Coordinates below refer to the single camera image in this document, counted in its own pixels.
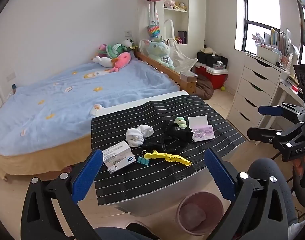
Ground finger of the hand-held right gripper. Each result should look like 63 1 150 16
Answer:
247 126 285 144
258 103 305 120

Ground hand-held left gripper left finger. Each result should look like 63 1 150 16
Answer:
21 149 104 240

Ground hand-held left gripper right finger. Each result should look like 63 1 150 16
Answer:
205 147 297 240

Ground pink trash bin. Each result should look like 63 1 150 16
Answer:
177 192 224 235

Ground white medicine box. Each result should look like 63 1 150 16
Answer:
102 140 135 174

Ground purple printed paper box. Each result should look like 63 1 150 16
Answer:
188 116 215 142

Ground black pouch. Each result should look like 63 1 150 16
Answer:
163 120 194 144

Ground white socks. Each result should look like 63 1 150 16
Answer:
125 124 154 147

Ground small green plush toy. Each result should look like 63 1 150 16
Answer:
174 117 188 129

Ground person's right hand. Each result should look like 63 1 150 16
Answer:
293 154 305 180

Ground white drawer cabinet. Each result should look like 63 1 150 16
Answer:
226 54 291 140

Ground white desk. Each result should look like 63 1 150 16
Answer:
258 79 305 130

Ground person's right leg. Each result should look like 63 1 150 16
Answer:
248 158 293 232

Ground person's leg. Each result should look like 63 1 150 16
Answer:
94 221 160 240
248 158 293 232

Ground crumpled clear plastic bag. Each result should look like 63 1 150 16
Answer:
181 202 207 230

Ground yellow hair clip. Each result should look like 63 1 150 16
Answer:
144 150 192 167

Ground white storage box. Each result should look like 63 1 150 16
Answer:
256 44 280 65

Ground black clamp tool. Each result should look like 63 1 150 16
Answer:
142 134 183 153

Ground red cooler box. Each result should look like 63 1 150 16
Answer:
195 62 228 89

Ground brown floor cushion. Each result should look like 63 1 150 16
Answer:
196 75 214 100

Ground person's left leg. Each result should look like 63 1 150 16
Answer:
94 221 160 240

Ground white table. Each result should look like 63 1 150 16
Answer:
91 90 234 218

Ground light blue blanket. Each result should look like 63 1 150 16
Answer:
0 59 180 155

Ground row of books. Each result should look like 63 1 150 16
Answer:
253 27 300 55

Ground black striped table mat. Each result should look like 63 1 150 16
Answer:
91 94 247 205

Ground black storage boxes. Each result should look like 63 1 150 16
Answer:
197 51 228 68

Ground clear plastic corner guard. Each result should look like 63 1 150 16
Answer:
181 71 197 83

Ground person's white shirt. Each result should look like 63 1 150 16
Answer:
288 221 305 240

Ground black framed window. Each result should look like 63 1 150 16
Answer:
235 0 305 67

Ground white seal plush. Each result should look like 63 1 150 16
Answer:
92 56 113 67

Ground small toys in niche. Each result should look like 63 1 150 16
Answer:
175 31 187 45

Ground pink fish plush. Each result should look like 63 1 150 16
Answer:
109 52 132 73

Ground large teal unicorn plush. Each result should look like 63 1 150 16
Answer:
144 36 175 70

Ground purple pink plush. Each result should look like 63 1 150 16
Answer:
97 44 108 58

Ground green striped plush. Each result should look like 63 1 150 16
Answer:
106 44 128 58

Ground white green duck plush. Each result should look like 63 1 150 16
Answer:
121 39 138 51

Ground rainbow pop bag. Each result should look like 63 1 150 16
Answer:
147 24 160 38

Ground wooden bed frame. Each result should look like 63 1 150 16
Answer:
0 51 197 182

